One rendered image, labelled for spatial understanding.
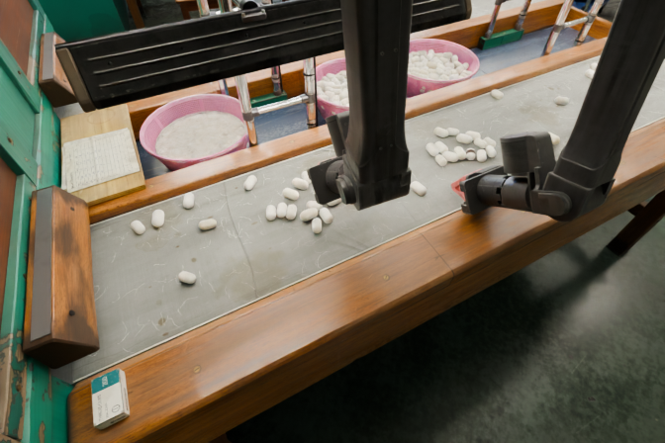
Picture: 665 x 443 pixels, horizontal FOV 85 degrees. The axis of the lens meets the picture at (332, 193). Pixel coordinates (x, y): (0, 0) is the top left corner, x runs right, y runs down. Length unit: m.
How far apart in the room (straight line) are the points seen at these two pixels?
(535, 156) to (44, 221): 0.76
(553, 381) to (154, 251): 1.29
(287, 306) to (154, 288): 0.24
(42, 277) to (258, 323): 0.30
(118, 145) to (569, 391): 1.50
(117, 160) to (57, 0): 2.53
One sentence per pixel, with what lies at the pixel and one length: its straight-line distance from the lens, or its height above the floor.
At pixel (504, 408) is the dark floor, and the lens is 1.44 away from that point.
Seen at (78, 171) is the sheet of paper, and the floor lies 0.78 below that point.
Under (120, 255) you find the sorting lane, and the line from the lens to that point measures 0.78.
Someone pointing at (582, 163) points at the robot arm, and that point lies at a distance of 0.58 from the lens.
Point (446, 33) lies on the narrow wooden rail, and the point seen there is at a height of 0.76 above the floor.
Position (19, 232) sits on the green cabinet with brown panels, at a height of 0.87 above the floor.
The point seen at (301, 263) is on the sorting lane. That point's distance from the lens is 0.67.
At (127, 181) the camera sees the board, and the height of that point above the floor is 0.78.
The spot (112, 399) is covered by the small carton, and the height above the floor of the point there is 0.79.
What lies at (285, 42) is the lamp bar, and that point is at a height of 1.07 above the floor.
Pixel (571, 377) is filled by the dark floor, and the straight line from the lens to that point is 1.57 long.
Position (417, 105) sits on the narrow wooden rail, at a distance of 1.00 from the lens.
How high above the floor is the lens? 1.31
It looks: 47 degrees down
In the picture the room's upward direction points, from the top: straight up
